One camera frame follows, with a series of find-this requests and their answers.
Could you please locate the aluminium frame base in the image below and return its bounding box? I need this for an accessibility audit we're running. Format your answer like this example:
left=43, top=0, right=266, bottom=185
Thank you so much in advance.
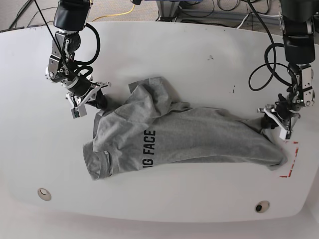
left=156, top=0, right=280, bottom=28

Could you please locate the white cable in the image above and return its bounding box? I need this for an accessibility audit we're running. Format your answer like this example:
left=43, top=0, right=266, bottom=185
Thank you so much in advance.
left=235, top=11, right=280, bottom=29

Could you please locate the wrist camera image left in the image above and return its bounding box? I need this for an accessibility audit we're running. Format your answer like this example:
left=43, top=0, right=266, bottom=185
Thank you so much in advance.
left=71, top=105, right=87, bottom=119

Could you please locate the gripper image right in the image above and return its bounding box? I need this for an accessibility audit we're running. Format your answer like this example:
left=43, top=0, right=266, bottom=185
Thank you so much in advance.
left=258, top=100, right=301, bottom=132

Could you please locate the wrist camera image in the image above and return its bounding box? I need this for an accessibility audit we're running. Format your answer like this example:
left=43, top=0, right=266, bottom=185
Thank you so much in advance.
left=279, top=129, right=292, bottom=140
left=71, top=105, right=87, bottom=119

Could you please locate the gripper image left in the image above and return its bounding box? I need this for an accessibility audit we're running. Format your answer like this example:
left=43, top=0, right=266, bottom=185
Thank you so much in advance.
left=65, top=77, right=111, bottom=110

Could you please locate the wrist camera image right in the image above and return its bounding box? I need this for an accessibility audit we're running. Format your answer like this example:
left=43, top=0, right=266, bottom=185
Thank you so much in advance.
left=279, top=129, right=292, bottom=140

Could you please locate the grey t-shirt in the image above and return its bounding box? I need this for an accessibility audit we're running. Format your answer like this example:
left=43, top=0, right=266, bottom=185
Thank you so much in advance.
left=83, top=77, right=288, bottom=180

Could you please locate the red tape rectangle marking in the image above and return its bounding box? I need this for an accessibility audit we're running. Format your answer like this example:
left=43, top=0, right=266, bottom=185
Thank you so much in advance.
left=276, top=140, right=299, bottom=178

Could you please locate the right table grommet hole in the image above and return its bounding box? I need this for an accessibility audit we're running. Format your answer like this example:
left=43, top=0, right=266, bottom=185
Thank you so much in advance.
left=255, top=201, right=270, bottom=214

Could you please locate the yellow cable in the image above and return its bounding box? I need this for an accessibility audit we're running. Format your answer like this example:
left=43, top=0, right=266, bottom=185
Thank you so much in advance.
left=91, top=2, right=137, bottom=22

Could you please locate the left table grommet hole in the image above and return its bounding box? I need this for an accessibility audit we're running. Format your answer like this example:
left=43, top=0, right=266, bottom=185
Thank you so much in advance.
left=37, top=188, right=52, bottom=201

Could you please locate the table grommet hole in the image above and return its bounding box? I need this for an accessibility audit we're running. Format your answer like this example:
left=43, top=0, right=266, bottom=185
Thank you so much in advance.
left=255, top=201, right=270, bottom=214
left=37, top=188, right=52, bottom=201

